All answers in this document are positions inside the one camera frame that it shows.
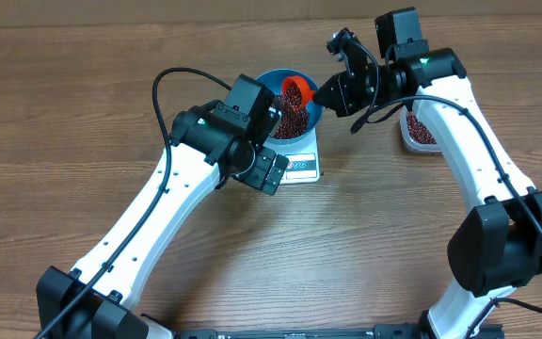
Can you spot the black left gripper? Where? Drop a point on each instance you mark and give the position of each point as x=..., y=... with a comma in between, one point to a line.
x=259, y=177

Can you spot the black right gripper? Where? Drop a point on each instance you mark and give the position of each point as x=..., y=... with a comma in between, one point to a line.
x=347, y=90

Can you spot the red measuring scoop blue handle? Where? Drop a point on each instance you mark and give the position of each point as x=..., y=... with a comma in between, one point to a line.
x=296, y=91

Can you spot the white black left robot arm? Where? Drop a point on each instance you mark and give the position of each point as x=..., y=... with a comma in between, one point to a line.
x=205, y=147

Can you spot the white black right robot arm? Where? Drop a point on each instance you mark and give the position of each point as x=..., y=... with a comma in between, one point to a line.
x=498, y=247

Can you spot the white digital kitchen scale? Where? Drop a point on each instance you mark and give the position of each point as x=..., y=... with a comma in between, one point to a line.
x=303, y=156

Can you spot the red beans in bowl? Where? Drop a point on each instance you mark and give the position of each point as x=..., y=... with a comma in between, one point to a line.
x=294, y=119

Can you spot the teal plastic bowl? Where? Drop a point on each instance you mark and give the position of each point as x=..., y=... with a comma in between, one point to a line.
x=273, y=79

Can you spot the clear container of red beans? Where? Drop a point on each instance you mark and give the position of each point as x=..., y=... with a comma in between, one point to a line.
x=416, y=137

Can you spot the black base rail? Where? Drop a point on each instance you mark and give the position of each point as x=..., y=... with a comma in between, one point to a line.
x=294, y=333

